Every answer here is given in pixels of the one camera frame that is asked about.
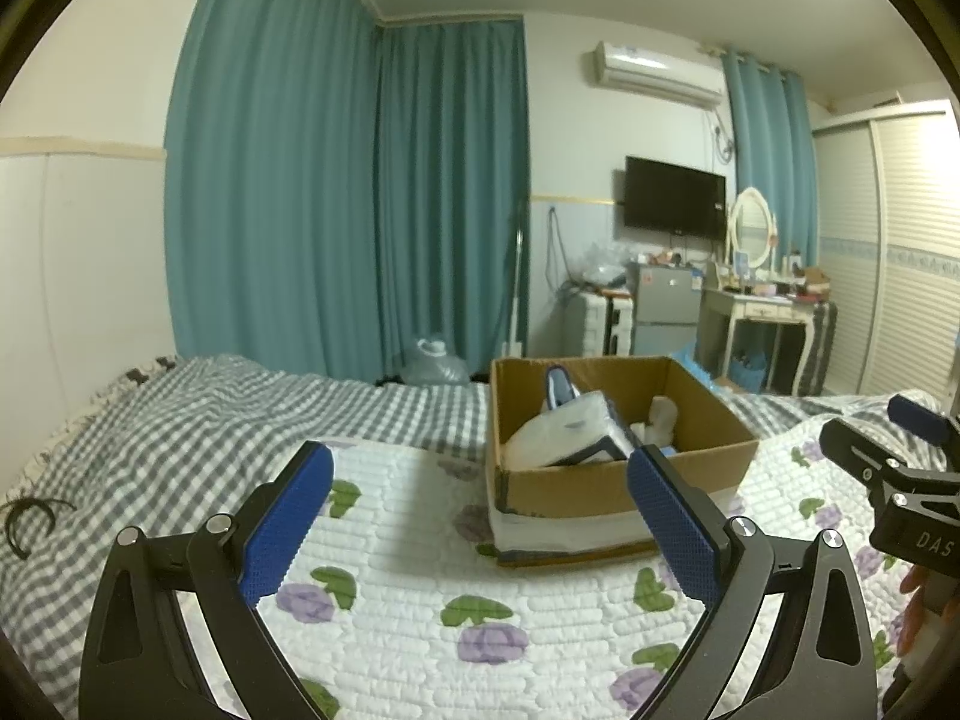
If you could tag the grey mini fridge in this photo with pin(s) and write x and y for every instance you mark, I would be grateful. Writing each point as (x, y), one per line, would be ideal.
(664, 307)

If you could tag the person's right hand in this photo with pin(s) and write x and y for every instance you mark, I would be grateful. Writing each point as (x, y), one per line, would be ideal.
(919, 607)

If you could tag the clear plastic bags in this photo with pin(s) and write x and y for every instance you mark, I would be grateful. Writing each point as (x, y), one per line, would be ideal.
(604, 262)

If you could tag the light teal curtain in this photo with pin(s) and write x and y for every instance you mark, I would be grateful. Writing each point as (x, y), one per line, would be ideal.
(772, 165)

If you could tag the white storage box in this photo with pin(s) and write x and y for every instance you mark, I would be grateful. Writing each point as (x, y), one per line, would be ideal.
(592, 322)

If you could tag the black wall television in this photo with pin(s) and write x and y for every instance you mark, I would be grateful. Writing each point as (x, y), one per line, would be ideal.
(675, 195)

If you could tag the white dressing table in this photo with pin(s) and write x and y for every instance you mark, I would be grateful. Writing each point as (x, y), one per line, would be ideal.
(757, 311)

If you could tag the striped grey chair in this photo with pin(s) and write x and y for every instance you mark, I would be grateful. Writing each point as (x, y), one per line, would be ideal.
(823, 345)

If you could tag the oval white mirror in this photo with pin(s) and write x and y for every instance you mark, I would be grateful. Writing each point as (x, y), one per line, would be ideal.
(754, 229)

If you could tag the grey gingham bed sheet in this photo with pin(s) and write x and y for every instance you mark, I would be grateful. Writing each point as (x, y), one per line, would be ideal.
(187, 427)

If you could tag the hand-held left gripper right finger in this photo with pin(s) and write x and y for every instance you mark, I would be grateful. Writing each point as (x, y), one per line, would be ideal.
(675, 529)

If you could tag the white wardrobe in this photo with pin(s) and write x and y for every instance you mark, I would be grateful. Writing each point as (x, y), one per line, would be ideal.
(900, 255)

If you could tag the blue plastic bag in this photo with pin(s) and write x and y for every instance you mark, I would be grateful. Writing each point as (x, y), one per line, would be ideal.
(694, 364)
(748, 375)

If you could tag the floral white quilt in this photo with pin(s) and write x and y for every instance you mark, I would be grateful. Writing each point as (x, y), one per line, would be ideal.
(450, 577)

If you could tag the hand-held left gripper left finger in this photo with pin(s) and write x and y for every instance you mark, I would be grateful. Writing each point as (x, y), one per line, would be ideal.
(289, 525)

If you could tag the white air conditioner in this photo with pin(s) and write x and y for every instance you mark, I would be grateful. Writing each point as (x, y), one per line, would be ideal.
(652, 71)

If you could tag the white sock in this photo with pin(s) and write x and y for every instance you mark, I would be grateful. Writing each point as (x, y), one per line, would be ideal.
(664, 420)

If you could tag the clear water jug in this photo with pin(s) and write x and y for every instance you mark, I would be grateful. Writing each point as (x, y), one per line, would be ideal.
(435, 364)

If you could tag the cardboard box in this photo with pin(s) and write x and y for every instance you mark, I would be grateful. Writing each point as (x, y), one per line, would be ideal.
(592, 487)

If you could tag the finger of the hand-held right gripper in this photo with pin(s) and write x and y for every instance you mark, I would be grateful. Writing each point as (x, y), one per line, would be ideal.
(855, 446)
(919, 416)

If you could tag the white mop pole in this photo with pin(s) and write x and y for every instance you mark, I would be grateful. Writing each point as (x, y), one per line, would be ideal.
(517, 277)

